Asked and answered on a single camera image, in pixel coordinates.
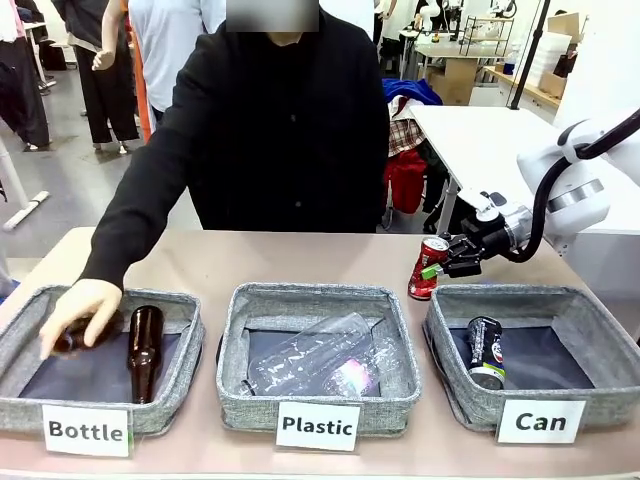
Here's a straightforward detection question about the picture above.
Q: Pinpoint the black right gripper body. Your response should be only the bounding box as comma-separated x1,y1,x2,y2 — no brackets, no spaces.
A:
459,212,511,262

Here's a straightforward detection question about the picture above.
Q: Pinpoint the red soda can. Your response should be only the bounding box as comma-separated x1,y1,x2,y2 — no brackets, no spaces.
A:
407,236,451,301

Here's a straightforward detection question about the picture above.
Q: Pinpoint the crushed black soda can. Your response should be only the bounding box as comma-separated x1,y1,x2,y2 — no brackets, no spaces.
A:
467,315,507,390

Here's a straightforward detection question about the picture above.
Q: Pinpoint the clear plastic bottle pink label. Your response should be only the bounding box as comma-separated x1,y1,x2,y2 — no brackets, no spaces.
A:
322,334,401,399

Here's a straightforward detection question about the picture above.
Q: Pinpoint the large clear plastic bottle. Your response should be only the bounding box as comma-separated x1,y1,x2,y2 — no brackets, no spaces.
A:
247,312,374,396

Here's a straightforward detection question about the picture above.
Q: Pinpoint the brown glass bottle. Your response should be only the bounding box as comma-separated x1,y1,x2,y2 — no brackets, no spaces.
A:
127,305,166,405
52,309,126,356

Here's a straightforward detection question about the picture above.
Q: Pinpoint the person's right forearm black sleeve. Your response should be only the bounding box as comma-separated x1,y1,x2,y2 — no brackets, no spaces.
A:
78,197,174,292

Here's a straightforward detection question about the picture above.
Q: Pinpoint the grey fabric basket for cans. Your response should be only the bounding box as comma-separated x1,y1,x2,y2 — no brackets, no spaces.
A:
422,284,640,434

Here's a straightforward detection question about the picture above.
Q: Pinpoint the white Can label card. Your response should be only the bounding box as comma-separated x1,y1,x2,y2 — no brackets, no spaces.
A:
495,398,587,445

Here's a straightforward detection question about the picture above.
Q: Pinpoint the grey fabric basket for plastic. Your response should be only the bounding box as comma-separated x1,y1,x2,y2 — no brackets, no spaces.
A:
215,282,424,439

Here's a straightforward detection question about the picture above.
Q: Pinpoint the grey fabric basket for bottles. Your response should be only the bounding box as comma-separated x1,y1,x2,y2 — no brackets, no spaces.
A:
0,284,207,435

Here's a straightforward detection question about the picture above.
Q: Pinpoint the person's right hand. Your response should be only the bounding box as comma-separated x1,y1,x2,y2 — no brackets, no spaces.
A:
38,278,124,360

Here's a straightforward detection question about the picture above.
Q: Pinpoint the white background table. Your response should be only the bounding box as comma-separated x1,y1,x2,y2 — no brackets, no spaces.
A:
407,104,640,301

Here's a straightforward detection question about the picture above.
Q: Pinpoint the plaid cloth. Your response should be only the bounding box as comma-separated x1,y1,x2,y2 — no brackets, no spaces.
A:
387,117,426,156

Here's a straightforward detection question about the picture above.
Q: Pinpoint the brown cardboard box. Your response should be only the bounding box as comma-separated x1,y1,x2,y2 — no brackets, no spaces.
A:
428,57,482,106

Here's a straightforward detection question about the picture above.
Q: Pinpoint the blue cloth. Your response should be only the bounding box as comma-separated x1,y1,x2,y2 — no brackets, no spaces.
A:
382,77,444,109

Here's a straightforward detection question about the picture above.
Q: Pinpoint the black stand pole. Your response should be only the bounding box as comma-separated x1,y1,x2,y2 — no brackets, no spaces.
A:
505,0,552,111

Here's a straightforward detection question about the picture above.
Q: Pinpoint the stack of white boxes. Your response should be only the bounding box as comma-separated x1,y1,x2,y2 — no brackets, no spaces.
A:
528,30,576,90

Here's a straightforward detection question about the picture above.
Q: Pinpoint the white Plastic label card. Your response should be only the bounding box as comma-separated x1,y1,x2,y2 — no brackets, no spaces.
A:
274,399,362,454

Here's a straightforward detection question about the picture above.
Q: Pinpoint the person in black shirt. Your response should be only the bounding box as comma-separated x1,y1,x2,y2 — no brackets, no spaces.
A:
127,0,391,234

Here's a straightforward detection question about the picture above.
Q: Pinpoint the bystander in light blue shirt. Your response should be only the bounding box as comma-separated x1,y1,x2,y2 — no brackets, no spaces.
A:
127,0,206,131

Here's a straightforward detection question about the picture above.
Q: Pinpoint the bystander in black trousers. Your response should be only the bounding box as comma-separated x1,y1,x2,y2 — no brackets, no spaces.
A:
52,0,142,154

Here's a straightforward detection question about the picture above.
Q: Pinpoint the white Bottle label card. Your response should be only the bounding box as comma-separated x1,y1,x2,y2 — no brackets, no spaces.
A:
41,403,132,459

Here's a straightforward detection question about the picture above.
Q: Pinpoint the white desk leg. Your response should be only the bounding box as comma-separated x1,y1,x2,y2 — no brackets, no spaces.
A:
0,134,51,232

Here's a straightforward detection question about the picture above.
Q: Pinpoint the bystander in dark clothes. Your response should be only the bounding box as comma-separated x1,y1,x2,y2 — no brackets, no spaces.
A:
0,0,52,151

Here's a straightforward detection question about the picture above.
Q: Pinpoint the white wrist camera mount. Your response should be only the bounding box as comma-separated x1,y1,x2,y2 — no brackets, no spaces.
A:
457,188,521,219

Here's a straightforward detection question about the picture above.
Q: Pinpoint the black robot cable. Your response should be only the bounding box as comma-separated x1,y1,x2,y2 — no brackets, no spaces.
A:
497,107,640,264

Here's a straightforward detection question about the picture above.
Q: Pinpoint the black wire rack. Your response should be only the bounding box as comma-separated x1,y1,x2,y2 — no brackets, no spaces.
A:
458,14,516,59

